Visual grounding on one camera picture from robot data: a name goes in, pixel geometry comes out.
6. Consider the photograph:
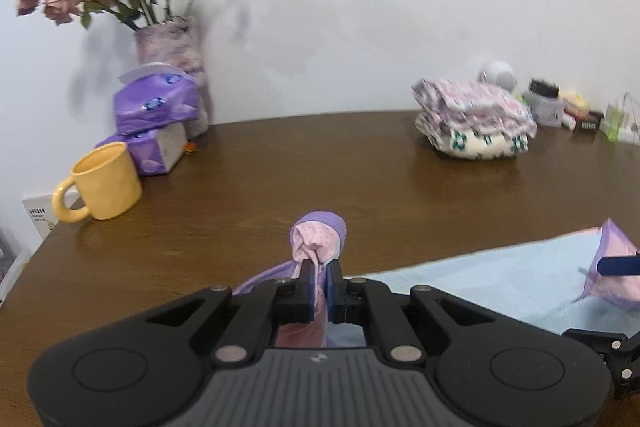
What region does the yellow ceramic mug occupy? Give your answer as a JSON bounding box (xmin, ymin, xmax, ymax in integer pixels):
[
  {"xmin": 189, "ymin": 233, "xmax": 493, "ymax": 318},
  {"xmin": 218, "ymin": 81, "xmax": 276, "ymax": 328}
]
[{"xmin": 51, "ymin": 142, "xmax": 142, "ymax": 223}]

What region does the black charger on tin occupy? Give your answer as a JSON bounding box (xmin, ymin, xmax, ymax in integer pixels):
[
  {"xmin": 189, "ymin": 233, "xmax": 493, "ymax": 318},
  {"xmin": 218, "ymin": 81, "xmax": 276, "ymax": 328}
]
[{"xmin": 528, "ymin": 79, "xmax": 560, "ymax": 98}]

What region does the folded pink floral garment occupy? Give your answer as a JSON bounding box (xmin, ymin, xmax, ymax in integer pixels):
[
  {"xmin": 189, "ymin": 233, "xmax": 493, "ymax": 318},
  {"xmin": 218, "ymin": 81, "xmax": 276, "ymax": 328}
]
[{"xmin": 412, "ymin": 79, "xmax": 537, "ymax": 139}]

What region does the purple textured vase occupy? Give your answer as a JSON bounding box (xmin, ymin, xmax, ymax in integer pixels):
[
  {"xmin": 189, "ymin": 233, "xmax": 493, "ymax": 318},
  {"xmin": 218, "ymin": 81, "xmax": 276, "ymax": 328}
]
[{"xmin": 134, "ymin": 16, "xmax": 213, "ymax": 139}]

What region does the purple tissue pack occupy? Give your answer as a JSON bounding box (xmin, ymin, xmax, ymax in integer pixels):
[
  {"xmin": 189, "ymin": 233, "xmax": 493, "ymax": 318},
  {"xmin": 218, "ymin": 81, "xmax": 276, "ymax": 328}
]
[
  {"xmin": 113, "ymin": 63, "xmax": 202, "ymax": 135},
  {"xmin": 96, "ymin": 122, "xmax": 188, "ymax": 176}
]

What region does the green spray bottle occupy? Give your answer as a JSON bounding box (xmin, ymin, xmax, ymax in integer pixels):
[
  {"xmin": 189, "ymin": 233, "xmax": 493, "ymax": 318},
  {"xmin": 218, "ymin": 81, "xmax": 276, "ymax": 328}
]
[{"xmin": 601, "ymin": 104, "xmax": 626, "ymax": 142}]

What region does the white astronaut speaker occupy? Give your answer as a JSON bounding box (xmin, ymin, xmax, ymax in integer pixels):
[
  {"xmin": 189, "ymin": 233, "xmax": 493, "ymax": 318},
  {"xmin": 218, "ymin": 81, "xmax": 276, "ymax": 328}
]
[{"xmin": 478, "ymin": 61, "xmax": 518, "ymax": 92}]

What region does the folded green flower garment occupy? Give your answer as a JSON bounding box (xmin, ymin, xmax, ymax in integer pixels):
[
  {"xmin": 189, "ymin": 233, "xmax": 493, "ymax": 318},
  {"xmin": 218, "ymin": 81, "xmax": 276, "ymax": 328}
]
[{"xmin": 414, "ymin": 114, "xmax": 528, "ymax": 160}]

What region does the black red gift box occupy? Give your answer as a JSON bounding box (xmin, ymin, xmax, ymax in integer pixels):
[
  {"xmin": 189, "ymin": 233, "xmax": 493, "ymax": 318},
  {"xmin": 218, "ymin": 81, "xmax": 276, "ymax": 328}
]
[{"xmin": 562, "ymin": 108, "xmax": 604, "ymax": 132}]

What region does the yellow sticky note stack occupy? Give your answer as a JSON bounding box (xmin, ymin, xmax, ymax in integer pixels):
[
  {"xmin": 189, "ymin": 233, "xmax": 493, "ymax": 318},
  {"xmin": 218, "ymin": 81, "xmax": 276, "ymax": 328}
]
[{"xmin": 562, "ymin": 93, "xmax": 590, "ymax": 114}]

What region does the upper purple tissue pack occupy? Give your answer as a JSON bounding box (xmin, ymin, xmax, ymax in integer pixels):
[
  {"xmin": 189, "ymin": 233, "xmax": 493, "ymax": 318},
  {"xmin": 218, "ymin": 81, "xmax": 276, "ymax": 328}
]
[{"xmin": 113, "ymin": 63, "xmax": 202, "ymax": 135}]

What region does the lower purple tissue pack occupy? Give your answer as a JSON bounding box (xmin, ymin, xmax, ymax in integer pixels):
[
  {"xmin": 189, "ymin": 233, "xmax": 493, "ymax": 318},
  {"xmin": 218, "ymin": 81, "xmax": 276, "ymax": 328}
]
[{"xmin": 96, "ymin": 122, "xmax": 188, "ymax": 176}]

